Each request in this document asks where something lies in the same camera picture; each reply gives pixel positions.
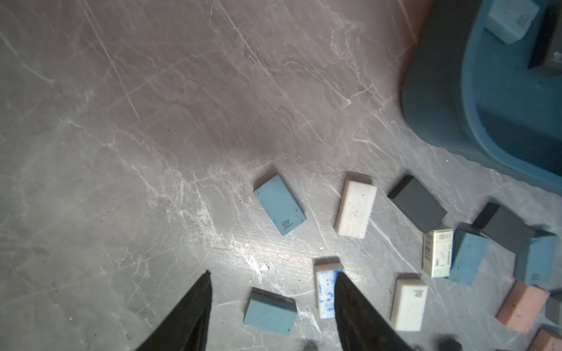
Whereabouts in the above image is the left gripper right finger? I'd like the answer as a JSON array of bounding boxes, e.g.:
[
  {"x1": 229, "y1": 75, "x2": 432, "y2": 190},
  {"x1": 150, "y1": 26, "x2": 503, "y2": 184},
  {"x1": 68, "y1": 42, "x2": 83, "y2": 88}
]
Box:
[{"x1": 335, "y1": 272, "x2": 411, "y2": 350}]

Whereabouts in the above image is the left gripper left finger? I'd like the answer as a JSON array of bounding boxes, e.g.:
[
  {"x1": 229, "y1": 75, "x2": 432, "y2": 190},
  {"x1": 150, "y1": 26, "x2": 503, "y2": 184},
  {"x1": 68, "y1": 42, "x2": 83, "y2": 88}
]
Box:
[{"x1": 137, "y1": 271, "x2": 212, "y2": 351}]

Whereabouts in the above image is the black eraser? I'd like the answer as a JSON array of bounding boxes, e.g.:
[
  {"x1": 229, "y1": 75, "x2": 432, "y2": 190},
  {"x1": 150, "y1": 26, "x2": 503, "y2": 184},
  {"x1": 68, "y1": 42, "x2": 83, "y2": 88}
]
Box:
[{"x1": 528, "y1": 1, "x2": 561, "y2": 75}]

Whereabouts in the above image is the white eraser 4B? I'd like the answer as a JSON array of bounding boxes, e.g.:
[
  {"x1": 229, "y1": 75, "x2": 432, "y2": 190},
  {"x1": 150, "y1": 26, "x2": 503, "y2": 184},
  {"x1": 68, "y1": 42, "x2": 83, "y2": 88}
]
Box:
[{"x1": 390, "y1": 273, "x2": 429, "y2": 332}]

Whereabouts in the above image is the white blue stained eraser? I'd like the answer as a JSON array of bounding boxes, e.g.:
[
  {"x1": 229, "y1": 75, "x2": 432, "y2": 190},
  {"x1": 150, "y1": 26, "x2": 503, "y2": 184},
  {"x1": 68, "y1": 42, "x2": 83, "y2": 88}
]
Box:
[{"x1": 313, "y1": 256, "x2": 345, "y2": 319}]

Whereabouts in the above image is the black eraser centre low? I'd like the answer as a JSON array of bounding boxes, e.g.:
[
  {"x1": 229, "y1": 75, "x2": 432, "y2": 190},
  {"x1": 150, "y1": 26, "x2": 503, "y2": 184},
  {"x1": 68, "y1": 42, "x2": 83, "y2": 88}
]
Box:
[{"x1": 438, "y1": 338, "x2": 463, "y2": 351}]

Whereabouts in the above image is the teal eraser lower left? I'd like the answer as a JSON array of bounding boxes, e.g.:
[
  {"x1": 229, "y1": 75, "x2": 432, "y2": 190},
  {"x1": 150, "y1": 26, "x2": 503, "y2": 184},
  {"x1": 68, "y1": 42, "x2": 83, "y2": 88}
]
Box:
[{"x1": 243, "y1": 288, "x2": 298, "y2": 336}]

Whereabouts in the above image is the white sleeved eraser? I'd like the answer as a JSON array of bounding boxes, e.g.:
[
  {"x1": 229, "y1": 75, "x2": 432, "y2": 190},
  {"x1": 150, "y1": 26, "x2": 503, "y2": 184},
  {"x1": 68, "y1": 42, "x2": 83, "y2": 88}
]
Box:
[{"x1": 422, "y1": 224, "x2": 454, "y2": 278}]

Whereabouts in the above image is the white eraser upper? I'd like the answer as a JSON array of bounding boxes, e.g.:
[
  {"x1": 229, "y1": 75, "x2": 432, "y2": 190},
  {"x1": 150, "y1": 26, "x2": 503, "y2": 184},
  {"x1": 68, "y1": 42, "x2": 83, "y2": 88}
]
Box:
[{"x1": 335, "y1": 171, "x2": 378, "y2": 239}]

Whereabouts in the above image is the dark grey eraser upper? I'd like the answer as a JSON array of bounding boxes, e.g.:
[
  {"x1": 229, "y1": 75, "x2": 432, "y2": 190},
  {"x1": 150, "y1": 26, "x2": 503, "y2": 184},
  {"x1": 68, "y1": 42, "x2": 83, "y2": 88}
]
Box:
[{"x1": 387, "y1": 175, "x2": 447, "y2": 233}]

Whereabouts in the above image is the dark grey eraser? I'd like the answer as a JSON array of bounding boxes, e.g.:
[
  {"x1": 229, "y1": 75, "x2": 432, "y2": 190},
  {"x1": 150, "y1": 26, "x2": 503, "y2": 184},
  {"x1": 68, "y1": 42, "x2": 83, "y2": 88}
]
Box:
[
  {"x1": 387, "y1": 175, "x2": 447, "y2": 233},
  {"x1": 472, "y1": 202, "x2": 535, "y2": 254}
]

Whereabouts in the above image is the pink eraser upper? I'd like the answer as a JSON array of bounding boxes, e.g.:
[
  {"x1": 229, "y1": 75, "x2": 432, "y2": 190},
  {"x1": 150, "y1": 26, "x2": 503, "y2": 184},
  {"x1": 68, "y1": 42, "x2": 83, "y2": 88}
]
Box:
[{"x1": 496, "y1": 281, "x2": 550, "y2": 333}]

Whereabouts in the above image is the pink eraser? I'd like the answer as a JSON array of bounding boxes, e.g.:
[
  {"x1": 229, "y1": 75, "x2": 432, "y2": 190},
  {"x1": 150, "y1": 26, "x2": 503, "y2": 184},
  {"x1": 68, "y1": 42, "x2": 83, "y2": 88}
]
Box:
[
  {"x1": 496, "y1": 281, "x2": 550, "y2": 333},
  {"x1": 528, "y1": 328, "x2": 562, "y2": 351}
]

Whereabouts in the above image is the pink eraser right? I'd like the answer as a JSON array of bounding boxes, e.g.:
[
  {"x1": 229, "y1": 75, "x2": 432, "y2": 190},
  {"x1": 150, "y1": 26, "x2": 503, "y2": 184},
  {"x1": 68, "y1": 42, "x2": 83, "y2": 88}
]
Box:
[{"x1": 528, "y1": 328, "x2": 562, "y2": 351}]

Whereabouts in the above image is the blue eraser beside dark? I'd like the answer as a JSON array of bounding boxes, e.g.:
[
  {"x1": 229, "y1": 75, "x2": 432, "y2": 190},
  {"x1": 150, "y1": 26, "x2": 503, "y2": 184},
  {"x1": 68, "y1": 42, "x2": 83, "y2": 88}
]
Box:
[{"x1": 514, "y1": 230, "x2": 559, "y2": 286}]

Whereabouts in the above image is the teal plastic storage box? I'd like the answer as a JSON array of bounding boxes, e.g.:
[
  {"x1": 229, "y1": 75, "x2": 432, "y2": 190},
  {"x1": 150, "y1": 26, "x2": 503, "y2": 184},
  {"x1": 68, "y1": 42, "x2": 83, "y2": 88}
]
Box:
[{"x1": 401, "y1": 1, "x2": 561, "y2": 194}]

